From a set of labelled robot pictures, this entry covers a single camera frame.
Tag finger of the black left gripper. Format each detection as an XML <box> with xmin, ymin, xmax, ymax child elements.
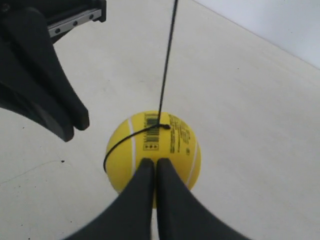
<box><xmin>0</xmin><ymin>40</ymin><xmax>74</xmax><ymax>142</ymax></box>

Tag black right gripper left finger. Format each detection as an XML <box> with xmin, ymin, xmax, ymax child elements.
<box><xmin>66</xmin><ymin>158</ymin><xmax>155</xmax><ymax>240</ymax></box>

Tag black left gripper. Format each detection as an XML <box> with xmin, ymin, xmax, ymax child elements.
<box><xmin>0</xmin><ymin>0</ymin><xmax>107</xmax><ymax>131</ymax></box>

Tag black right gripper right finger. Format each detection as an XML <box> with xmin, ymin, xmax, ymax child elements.
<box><xmin>156</xmin><ymin>158</ymin><xmax>247</xmax><ymax>240</ymax></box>

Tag yellow tennis ball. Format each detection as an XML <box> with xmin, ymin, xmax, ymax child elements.
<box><xmin>103</xmin><ymin>110</ymin><xmax>201</xmax><ymax>193</ymax></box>

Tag black hanging string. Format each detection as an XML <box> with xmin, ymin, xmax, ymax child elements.
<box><xmin>102</xmin><ymin>0</ymin><xmax>180</xmax><ymax>174</ymax></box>

